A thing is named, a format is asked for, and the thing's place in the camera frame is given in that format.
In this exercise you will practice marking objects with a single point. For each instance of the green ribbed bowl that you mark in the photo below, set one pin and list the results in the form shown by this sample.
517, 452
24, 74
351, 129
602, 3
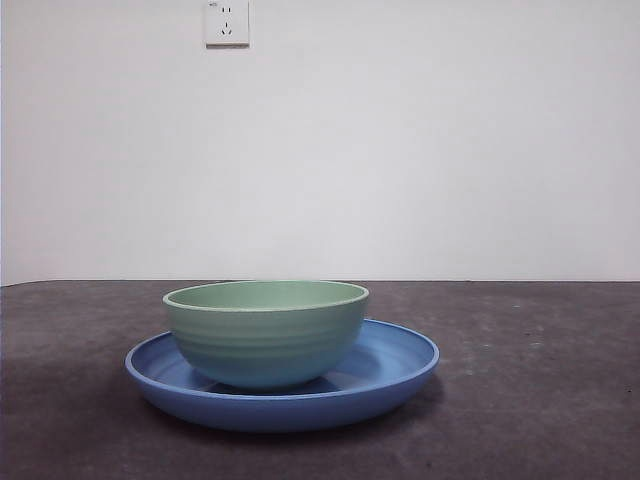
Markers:
265, 345

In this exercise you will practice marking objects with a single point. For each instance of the blue round plate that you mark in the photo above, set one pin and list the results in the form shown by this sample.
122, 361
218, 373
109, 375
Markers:
280, 412

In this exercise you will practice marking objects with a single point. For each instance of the white wall socket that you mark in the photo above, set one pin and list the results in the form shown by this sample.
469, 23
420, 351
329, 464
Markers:
227, 22

